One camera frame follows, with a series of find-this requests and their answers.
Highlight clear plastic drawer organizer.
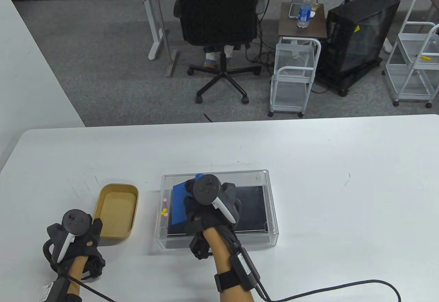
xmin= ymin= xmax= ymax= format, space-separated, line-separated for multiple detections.
xmin=154 ymin=169 xmax=279 ymax=250

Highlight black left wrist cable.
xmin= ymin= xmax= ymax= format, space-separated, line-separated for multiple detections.
xmin=78 ymin=275 xmax=115 ymax=302

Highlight person's right forearm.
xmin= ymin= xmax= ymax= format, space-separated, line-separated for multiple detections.
xmin=202 ymin=227 xmax=256 ymax=302

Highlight white cart with wooden top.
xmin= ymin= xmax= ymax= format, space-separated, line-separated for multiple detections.
xmin=268 ymin=2 xmax=328 ymax=118

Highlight blue scraper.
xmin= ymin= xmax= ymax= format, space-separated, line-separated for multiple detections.
xmin=170 ymin=173 xmax=204 ymax=225

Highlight bundle of black floor cables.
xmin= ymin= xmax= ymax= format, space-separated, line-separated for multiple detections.
xmin=244 ymin=0 xmax=279 ymax=67

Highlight black right hand controller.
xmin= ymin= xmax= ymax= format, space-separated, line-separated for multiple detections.
xmin=193 ymin=175 xmax=239 ymax=224

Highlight black office chair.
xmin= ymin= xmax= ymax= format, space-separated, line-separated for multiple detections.
xmin=171 ymin=0 xmax=262 ymax=104

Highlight black left hand controller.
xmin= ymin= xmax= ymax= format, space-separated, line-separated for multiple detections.
xmin=57 ymin=209 xmax=94 ymax=263

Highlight black left wrist device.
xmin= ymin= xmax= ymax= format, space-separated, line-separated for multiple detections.
xmin=38 ymin=275 xmax=83 ymax=302

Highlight black computer tower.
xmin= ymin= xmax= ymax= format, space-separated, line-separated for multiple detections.
xmin=315 ymin=0 xmax=401 ymax=97

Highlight black hand controller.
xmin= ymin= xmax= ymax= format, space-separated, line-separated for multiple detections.
xmin=57 ymin=209 xmax=94 ymax=263
xmin=193 ymin=175 xmax=239 ymax=224

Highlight person's left hand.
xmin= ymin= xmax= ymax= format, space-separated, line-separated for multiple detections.
xmin=43 ymin=218 xmax=105 ymax=278

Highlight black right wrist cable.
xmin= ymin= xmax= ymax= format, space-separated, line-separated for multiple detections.
xmin=256 ymin=279 xmax=402 ymax=302

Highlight clear water bottle blue label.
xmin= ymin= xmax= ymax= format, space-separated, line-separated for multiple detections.
xmin=297 ymin=0 xmax=315 ymax=28

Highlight black right wrist device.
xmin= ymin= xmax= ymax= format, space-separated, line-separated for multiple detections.
xmin=214 ymin=247 xmax=263 ymax=294

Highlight black wrist device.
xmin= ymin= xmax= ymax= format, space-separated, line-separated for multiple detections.
xmin=214 ymin=247 xmax=263 ymax=294
xmin=38 ymin=275 xmax=83 ymax=302

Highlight black organizer liner mat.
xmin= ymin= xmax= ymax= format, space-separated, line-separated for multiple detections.
xmin=167 ymin=185 xmax=268 ymax=237

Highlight person's right hand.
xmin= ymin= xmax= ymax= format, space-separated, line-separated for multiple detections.
xmin=183 ymin=179 xmax=242 ymax=259

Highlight tan bento box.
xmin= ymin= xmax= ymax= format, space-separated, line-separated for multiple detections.
xmin=93 ymin=184 xmax=139 ymax=239

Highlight person's left forearm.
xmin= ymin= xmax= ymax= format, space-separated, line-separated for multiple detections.
xmin=65 ymin=256 xmax=87 ymax=302

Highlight white wire rolling cart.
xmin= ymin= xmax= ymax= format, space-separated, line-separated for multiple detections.
xmin=382 ymin=0 xmax=439 ymax=108

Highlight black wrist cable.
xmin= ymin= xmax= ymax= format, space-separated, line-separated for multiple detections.
xmin=78 ymin=275 xmax=115 ymax=302
xmin=256 ymin=279 xmax=402 ymax=302

